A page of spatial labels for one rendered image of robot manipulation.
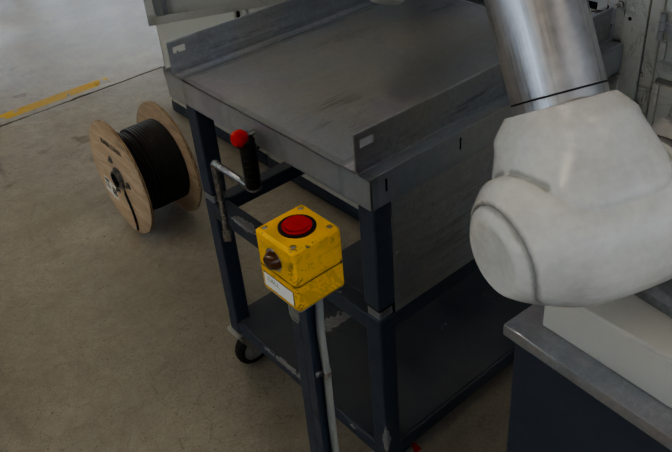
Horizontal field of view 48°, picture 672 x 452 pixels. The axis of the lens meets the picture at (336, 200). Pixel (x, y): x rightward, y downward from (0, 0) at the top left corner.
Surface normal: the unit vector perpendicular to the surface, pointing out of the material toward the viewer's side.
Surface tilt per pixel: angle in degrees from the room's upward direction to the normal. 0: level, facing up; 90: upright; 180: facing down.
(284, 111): 0
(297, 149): 90
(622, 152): 55
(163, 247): 0
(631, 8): 90
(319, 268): 90
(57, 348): 0
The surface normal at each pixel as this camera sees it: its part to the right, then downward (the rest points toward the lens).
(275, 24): 0.65, 0.38
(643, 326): -0.07, -0.85
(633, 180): 0.29, -0.09
